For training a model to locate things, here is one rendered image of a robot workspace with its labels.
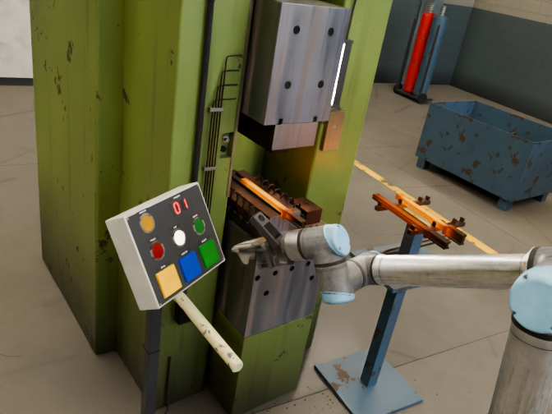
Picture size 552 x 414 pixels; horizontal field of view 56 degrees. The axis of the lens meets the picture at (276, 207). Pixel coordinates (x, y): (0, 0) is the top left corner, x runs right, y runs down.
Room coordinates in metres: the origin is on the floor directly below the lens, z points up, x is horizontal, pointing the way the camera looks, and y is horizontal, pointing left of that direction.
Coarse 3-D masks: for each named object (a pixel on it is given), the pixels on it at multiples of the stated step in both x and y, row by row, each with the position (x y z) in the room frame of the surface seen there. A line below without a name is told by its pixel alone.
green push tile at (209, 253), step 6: (210, 240) 1.45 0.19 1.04; (198, 246) 1.40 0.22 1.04; (204, 246) 1.41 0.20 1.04; (210, 246) 1.44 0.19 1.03; (204, 252) 1.40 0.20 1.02; (210, 252) 1.43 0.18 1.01; (216, 252) 1.45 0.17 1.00; (204, 258) 1.39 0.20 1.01; (210, 258) 1.41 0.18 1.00; (216, 258) 1.44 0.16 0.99; (204, 264) 1.39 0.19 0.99; (210, 264) 1.40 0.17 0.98
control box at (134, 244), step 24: (168, 192) 1.47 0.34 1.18; (192, 192) 1.49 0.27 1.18; (120, 216) 1.25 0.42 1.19; (168, 216) 1.36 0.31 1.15; (192, 216) 1.44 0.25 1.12; (120, 240) 1.23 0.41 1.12; (144, 240) 1.24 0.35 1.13; (168, 240) 1.32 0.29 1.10; (192, 240) 1.40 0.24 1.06; (216, 240) 1.48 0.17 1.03; (144, 264) 1.20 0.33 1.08; (168, 264) 1.27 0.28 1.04; (216, 264) 1.43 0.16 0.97; (144, 288) 1.19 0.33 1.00
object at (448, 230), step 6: (396, 198) 2.16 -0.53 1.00; (402, 198) 2.13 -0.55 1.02; (408, 204) 2.09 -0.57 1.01; (414, 204) 2.09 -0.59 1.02; (414, 210) 2.06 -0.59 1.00; (420, 210) 2.03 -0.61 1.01; (426, 210) 2.04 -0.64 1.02; (426, 216) 2.00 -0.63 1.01; (432, 216) 1.99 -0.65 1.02; (438, 222) 1.94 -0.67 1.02; (444, 228) 1.90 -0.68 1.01; (450, 228) 1.89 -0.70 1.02; (456, 228) 1.89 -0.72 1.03; (450, 234) 1.89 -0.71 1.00; (456, 234) 1.87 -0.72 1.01; (462, 234) 1.85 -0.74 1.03; (456, 240) 1.86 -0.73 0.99; (462, 240) 1.84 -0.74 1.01
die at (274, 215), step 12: (252, 180) 2.10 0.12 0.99; (240, 192) 1.96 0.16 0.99; (252, 192) 1.97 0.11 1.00; (228, 204) 1.92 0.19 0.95; (240, 204) 1.87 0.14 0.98; (252, 204) 1.87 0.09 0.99; (264, 204) 1.89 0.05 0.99; (288, 204) 1.92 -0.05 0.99; (276, 216) 1.80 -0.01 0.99; (288, 228) 1.85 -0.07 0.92
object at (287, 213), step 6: (246, 180) 2.05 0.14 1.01; (252, 186) 2.00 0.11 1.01; (258, 186) 2.01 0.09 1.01; (258, 192) 1.96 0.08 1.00; (264, 192) 1.96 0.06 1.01; (264, 198) 1.92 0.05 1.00; (270, 198) 1.91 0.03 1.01; (276, 204) 1.87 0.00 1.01; (282, 210) 1.83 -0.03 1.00; (288, 210) 1.82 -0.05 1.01; (282, 216) 1.81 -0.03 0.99; (288, 216) 1.81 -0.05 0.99; (294, 216) 1.78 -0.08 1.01; (294, 222) 1.78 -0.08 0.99; (300, 222) 1.75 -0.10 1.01; (300, 228) 1.75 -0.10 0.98
